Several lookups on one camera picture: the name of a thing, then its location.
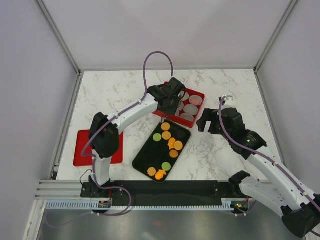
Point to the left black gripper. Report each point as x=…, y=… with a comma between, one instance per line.
x=172, y=111

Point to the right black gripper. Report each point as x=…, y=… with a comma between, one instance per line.
x=208, y=114

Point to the green sandwich cookie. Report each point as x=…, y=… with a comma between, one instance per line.
x=157, y=137
x=166, y=166

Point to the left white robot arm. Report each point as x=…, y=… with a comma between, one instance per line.
x=104, y=134

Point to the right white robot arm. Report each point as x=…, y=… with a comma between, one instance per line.
x=297, y=205

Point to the white paper cup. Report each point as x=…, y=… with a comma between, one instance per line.
x=195, y=97
x=187, y=117
x=184, y=96
x=180, y=106
x=178, y=113
x=191, y=109

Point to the red cookie box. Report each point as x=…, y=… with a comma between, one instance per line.
x=179, y=120

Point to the top orange round biscuit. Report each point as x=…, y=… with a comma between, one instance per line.
x=165, y=126

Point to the orange round biscuit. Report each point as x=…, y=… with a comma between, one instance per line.
x=166, y=135
x=165, y=126

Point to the orange dotted biscuit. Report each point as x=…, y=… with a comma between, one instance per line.
x=178, y=145

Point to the orange chocolate chip cookie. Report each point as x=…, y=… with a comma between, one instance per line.
x=173, y=153

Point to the black green cookie tray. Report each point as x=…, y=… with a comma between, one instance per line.
x=154, y=154

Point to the orange flower cookie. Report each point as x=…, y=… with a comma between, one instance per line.
x=151, y=171

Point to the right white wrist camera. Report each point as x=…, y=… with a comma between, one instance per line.
x=227, y=101

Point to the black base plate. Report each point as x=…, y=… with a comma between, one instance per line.
x=168, y=193

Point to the left aluminium frame post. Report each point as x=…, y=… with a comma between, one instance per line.
x=57, y=34

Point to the aluminium frame post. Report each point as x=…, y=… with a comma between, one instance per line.
x=57, y=34
x=275, y=34

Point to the right aluminium frame post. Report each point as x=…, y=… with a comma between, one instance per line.
x=275, y=34

